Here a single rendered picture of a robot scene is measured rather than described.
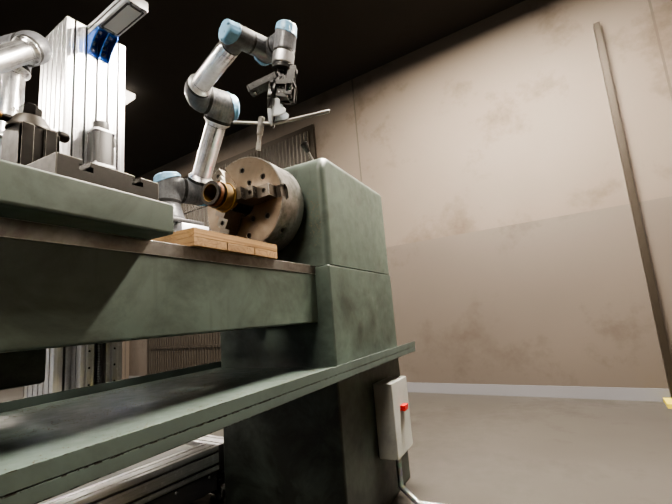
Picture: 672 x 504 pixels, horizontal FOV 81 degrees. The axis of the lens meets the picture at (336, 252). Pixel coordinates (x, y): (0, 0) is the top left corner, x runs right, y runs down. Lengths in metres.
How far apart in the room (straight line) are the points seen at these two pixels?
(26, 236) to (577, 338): 3.16
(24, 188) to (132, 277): 0.23
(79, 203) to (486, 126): 3.31
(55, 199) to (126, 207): 0.11
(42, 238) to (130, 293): 0.16
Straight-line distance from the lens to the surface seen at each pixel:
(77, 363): 1.76
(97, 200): 0.71
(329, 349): 1.28
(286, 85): 1.43
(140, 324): 0.80
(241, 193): 1.22
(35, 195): 0.67
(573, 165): 3.46
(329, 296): 1.27
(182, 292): 0.86
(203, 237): 0.90
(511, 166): 3.51
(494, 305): 3.37
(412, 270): 3.58
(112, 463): 0.63
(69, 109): 2.01
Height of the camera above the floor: 0.69
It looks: 9 degrees up
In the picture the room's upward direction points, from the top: 5 degrees counter-clockwise
